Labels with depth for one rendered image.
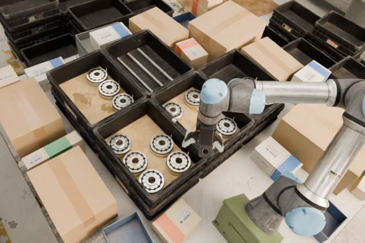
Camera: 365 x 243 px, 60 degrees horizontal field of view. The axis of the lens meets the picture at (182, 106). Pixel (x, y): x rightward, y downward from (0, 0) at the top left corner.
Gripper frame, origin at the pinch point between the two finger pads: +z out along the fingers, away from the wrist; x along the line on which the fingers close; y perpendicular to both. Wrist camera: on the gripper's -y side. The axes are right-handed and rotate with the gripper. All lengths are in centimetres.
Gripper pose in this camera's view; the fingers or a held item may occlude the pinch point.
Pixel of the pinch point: (201, 151)
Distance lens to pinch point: 121.2
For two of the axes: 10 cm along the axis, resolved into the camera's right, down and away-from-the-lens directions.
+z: -0.5, 5.9, 8.0
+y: 1.1, -7.9, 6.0
